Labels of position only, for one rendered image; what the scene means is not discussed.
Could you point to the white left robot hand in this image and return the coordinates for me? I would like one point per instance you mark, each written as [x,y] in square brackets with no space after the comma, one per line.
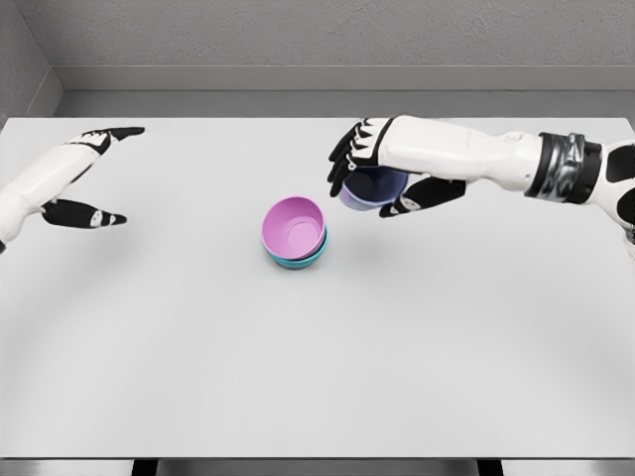
[59,166]

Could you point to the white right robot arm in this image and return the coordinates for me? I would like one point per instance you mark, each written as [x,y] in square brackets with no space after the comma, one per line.
[546,158]

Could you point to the teal bowl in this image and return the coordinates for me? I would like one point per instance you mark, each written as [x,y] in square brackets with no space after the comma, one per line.
[310,259]

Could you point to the purple cup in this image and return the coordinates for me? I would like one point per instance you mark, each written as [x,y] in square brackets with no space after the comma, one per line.
[369,191]

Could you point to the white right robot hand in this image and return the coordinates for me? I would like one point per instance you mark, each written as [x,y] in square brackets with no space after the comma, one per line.
[397,149]

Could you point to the pink bowl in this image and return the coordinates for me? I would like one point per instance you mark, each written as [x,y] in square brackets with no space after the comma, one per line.
[293,229]

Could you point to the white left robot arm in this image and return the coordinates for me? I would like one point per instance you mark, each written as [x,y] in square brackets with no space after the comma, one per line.
[12,208]

